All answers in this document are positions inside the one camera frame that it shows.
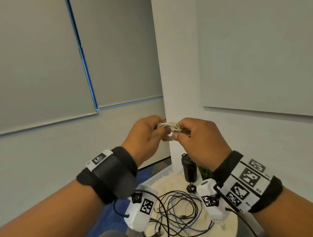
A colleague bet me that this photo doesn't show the person's right hand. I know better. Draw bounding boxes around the person's right hand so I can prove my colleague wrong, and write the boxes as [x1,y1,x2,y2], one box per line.
[172,118,233,173]

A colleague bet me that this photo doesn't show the person's left hand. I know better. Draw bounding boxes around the person's left hand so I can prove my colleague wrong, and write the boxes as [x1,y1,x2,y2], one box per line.
[121,115,170,169]

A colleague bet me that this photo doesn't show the thin cream cable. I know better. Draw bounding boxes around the thin cream cable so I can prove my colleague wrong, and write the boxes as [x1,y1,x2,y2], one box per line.
[156,122,192,143]

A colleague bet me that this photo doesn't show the clear plastic storage bin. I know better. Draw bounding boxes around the clear plastic storage bin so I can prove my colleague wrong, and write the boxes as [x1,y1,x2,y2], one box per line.
[142,164,173,187]

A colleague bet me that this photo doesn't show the person's left forearm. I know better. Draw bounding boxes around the person's left forearm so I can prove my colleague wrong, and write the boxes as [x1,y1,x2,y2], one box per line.
[0,179,109,237]

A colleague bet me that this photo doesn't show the person's dark trousers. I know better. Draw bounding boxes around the person's dark trousers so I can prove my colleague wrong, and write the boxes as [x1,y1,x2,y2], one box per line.
[97,229,145,237]

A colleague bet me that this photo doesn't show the black marker wristband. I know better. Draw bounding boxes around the black marker wristband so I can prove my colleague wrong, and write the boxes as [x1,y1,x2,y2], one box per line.
[213,150,283,214]
[76,146,138,205]

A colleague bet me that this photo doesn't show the small potted grass plant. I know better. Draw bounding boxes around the small potted grass plant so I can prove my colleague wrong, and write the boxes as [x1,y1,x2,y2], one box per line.
[197,165,214,180]

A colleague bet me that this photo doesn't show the black tumbler with lid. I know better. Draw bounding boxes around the black tumbler with lid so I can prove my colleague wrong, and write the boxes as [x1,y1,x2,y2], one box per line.
[181,153,198,183]

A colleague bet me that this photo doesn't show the round white table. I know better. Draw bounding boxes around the round white table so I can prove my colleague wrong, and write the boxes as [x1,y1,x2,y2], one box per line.
[143,171,239,237]

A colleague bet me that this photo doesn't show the white wall whiteboard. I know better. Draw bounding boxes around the white wall whiteboard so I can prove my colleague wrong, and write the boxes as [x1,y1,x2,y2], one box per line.
[195,0,313,117]

